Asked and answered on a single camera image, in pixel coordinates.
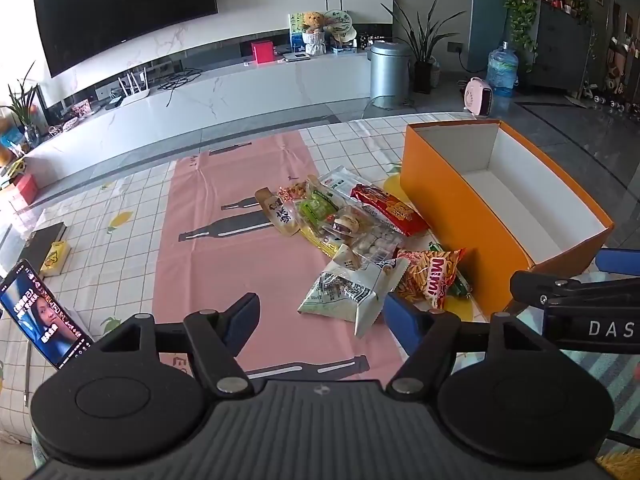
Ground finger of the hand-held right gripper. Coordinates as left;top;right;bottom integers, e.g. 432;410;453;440
509;270;640;312
594;247;640;278

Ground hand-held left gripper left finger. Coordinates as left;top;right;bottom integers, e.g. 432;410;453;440
94;292;261;397

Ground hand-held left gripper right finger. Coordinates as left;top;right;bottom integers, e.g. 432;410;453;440
382;292;552;397

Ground orange stick snack packet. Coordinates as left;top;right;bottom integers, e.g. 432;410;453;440
395;246;467;311

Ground large white snack packet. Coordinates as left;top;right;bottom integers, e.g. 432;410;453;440
298;245;412;339

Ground dark green snack packet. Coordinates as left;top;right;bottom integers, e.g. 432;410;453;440
447;270;473;297

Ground clear packet of white balls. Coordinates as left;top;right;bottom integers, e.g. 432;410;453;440
347;227;401;266

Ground clear bun packet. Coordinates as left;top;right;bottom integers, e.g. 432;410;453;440
322;207;373;241

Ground red cartoon snack packet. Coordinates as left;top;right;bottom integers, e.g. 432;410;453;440
350;184;429;237

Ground brown snack packet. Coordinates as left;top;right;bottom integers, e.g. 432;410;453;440
254;187;301;237

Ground yellow snack packet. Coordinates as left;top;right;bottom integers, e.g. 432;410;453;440
299;225;346;256

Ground orange cardboard box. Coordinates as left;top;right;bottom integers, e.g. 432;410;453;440
398;120;615;313

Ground light green snack packet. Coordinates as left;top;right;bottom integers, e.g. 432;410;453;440
297;185;346;223

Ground clear packet of orange snacks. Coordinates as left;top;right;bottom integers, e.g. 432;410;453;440
277;175;318;206

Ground long white green-label packet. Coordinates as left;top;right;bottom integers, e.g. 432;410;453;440
317;165;363;198

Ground pink bottle-print mat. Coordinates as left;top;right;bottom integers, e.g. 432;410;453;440
150;130;416;386

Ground teal striped cloth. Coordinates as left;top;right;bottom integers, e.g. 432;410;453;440
550;347;640;413

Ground yellow tissue packet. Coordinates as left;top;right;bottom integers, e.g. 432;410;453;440
40;241;69;277

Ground smartphone with lit screen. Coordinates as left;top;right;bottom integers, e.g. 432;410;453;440
0;259;95;372

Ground open cluttered shelf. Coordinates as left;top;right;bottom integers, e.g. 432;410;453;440
595;0;640;111

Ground round glass side table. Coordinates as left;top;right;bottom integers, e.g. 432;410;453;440
320;95;421;123

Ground pink space heater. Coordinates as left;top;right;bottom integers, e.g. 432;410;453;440
464;76;495;117

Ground dark grey drawer cabinet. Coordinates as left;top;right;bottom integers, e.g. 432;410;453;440
522;0;593;93

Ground white marble television console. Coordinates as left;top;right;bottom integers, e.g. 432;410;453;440
22;50;373;196

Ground blue water jug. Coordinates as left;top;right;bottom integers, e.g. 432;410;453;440
486;41;519;98

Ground silver pedal trash can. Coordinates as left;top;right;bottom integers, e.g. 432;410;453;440
369;41;412;109

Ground potted snake plant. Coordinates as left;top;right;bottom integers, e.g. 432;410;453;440
381;0;466;95

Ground white router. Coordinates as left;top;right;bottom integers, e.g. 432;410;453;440
117;71;151;106

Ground dark red box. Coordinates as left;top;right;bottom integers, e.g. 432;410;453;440
15;174;38;205

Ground green blue printed box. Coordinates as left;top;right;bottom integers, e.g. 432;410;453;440
289;12;308;53

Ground teddy bear in white basket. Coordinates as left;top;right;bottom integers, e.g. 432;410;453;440
300;10;327;56

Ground round paper fan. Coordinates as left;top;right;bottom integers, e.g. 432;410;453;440
322;9;358;41

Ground orchid plant in glass vase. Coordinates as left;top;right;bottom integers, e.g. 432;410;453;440
0;62;46;146

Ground black curved television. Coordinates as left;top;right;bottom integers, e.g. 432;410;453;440
32;0;219;78

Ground black cable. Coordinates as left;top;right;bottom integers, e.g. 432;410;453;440
607;427;640;449

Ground black tangled cables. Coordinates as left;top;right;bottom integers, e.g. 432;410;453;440
160;67;201;92

